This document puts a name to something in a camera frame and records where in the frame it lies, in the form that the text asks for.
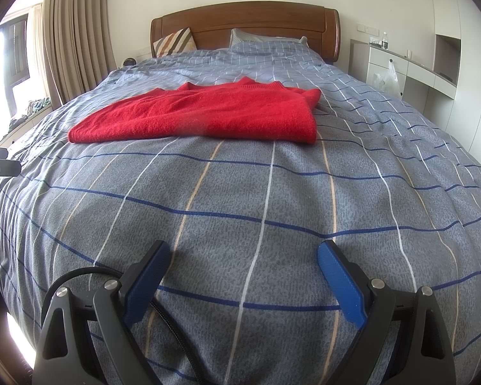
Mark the white wall switch plate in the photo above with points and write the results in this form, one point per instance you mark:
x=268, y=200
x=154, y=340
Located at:
x=367, y=28

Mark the pile of clothes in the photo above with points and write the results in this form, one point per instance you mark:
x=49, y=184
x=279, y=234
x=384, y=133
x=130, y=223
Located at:
x=32, y=108

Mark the striped pillow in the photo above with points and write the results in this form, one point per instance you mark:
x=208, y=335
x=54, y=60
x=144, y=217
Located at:
x=174, y=42

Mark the white desk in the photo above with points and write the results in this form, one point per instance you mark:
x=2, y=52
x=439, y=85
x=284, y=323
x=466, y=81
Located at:
x=421, y=72

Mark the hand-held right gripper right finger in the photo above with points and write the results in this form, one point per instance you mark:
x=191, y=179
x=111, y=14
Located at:
x=340, y=284

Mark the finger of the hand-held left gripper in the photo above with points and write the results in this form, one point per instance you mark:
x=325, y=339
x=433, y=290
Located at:
x=2, y=166

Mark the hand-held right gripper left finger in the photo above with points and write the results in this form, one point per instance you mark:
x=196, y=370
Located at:
x=144, y=288

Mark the red sweater with white rabbit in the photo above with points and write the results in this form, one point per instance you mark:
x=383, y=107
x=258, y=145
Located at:
x=208, y=112

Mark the wooden headboard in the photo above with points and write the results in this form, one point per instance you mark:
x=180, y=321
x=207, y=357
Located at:
x=244, y=18

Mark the grey pillow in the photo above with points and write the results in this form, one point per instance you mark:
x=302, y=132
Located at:
x=248, y=38

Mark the window bench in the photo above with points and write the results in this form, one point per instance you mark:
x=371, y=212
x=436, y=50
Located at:
x=20, y=132

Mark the beige curtain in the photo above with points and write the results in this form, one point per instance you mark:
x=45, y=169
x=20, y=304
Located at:
x=72, y=36

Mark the clear plastic bag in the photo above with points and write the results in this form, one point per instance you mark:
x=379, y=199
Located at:
x=384, y=80

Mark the bottle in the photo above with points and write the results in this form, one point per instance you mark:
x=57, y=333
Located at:
x=384, y=40

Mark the white wardrobe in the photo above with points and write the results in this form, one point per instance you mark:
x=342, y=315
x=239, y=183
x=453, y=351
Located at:
x=473, y=68

